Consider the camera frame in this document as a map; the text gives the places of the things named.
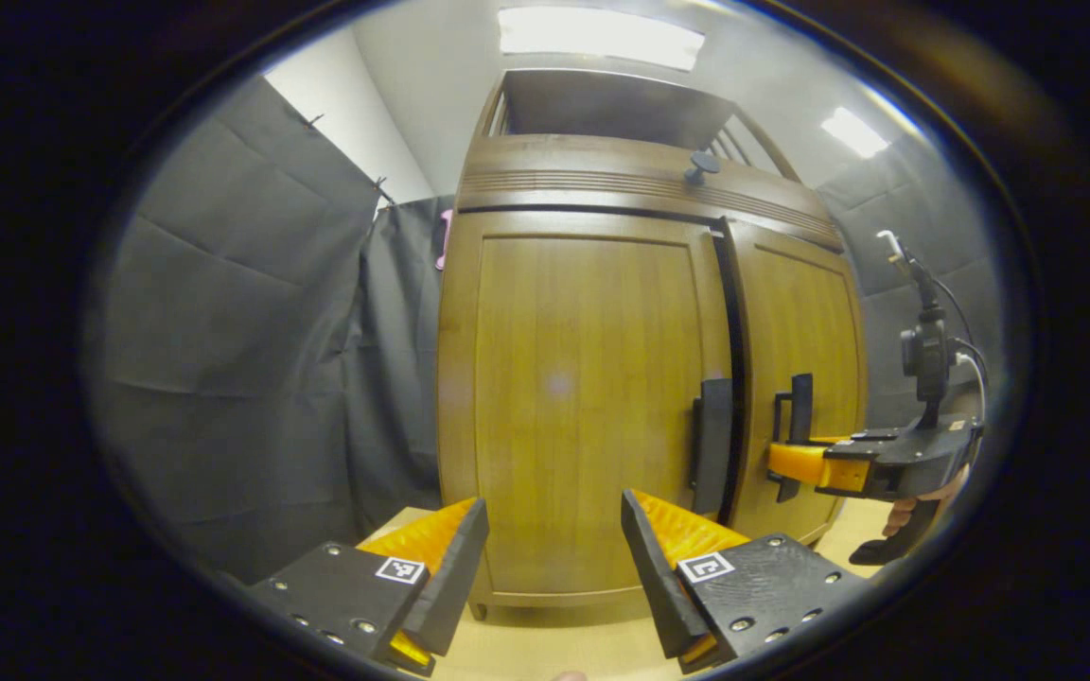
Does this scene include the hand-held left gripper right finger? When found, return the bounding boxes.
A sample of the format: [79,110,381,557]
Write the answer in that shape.
[621,489,872,674]

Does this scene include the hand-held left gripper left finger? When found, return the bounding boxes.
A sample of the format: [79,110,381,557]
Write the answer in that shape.
[247,498,490,676]

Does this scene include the wooden shoe cabinet door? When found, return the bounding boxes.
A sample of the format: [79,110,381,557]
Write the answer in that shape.
[438,210,735,606]
[725,219,868,545]

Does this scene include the wooden double-door shoe cabinet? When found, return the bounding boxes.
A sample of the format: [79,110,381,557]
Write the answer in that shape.
[436,68,872,625]

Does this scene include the small ceiling light panel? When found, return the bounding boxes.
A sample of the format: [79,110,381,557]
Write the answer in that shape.
[821,106,889,159]

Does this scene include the thin black cable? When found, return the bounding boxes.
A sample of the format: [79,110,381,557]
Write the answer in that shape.
[931,276,989,379]

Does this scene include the black door handle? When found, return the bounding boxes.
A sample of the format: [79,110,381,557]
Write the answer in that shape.
[770,373,816,504]
[690,378,735,516]

